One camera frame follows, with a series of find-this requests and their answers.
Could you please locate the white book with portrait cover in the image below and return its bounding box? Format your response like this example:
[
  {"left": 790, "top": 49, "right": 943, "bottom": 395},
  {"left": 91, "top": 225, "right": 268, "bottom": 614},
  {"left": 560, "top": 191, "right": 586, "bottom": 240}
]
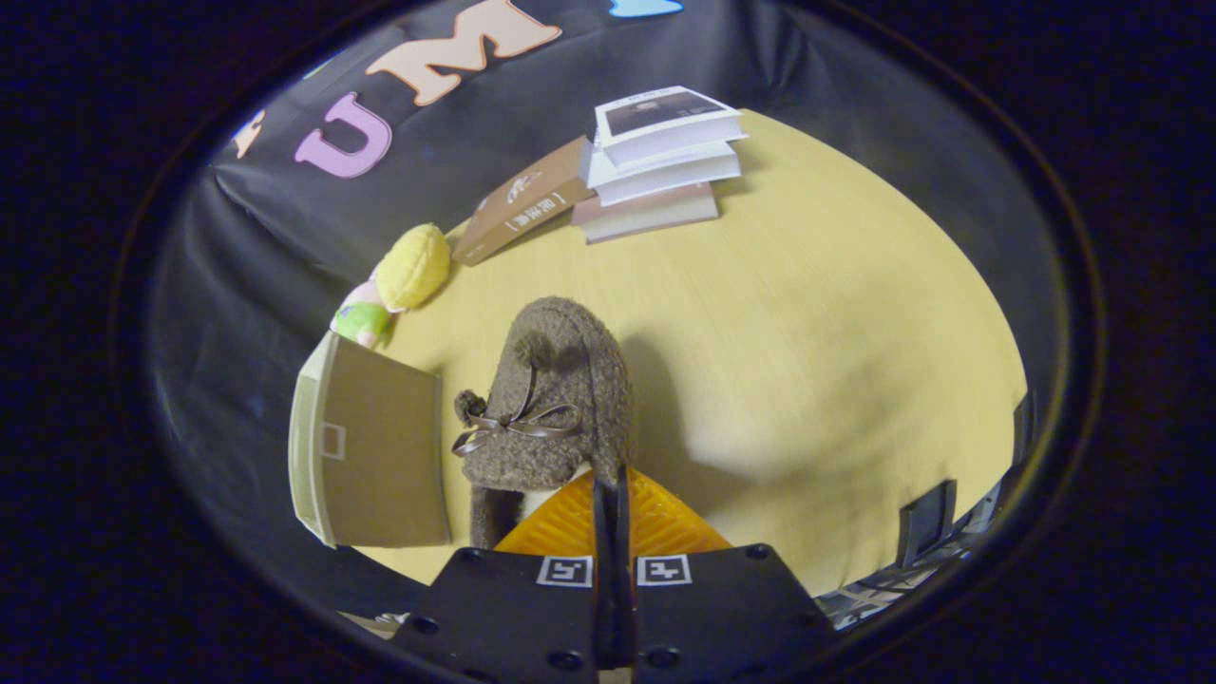
[{"left": 594, "top": 85, "right": 750, "bottom": 172}]

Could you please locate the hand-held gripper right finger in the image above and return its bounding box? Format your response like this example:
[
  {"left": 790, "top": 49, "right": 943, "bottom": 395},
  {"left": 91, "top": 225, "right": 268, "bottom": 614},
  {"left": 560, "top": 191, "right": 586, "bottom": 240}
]
[{"left": 613, "top": 465, "right": 842, "bottom": 684}]

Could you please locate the brown fuzzy shoe with bow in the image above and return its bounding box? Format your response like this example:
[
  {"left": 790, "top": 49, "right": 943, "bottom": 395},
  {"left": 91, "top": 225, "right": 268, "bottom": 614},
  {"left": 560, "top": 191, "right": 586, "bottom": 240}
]
[{"left": 451, "top": 296, "right": 635, "bottom": 550}]

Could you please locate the pinkish book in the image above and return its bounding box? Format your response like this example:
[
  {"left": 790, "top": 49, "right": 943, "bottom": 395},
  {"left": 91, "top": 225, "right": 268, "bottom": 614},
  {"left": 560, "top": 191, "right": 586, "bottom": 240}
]
[{"left": 571, "top": 180, "right": 720, "bottom": 245}]

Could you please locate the brown book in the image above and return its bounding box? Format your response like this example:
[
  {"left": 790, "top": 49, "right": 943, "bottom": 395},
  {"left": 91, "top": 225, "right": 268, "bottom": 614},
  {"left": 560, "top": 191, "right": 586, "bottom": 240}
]
[{"left": 451, "top": 135, "right": 598, "bottom": 268}]

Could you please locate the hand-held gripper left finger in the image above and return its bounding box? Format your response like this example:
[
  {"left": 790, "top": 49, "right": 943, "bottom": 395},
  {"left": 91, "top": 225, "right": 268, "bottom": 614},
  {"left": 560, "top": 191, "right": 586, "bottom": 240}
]
[{"left": 389, "top": 465, "right": 618, "bottom": 684}]

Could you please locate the yellow round plush toy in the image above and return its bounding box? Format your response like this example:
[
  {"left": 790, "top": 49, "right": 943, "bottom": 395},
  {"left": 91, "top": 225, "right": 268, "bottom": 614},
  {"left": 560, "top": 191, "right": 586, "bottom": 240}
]
[{"left": 377, "top": 223, "right": 452, "bottom": 313}]

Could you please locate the plain white book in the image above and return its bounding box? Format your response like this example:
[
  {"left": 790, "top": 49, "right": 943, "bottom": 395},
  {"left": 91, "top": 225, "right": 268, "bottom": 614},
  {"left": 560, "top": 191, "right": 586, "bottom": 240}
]
[{"left": 584, "top": 142, "right": 742, "bottom": 207}]

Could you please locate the black backdrop cloth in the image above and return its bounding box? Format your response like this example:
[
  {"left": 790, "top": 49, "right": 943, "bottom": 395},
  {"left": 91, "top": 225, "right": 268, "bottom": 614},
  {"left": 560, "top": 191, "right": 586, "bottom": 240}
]
[{"left": 147, "top": 0, "right": 1055, "bottom": 609}]

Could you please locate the pink green plush toy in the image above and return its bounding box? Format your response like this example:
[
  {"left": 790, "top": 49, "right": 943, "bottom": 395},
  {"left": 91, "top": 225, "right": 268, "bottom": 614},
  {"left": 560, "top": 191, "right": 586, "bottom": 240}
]
[{"left": 330, "top": 280, "right": 395, "bottom": 350}]

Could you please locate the brown beige fabric storage box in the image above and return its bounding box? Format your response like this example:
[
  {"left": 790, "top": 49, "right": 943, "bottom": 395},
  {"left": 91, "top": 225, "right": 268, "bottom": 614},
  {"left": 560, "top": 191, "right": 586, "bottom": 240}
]
[{"left": 288, "top": 330, "right": 452, "bottom": 550}]

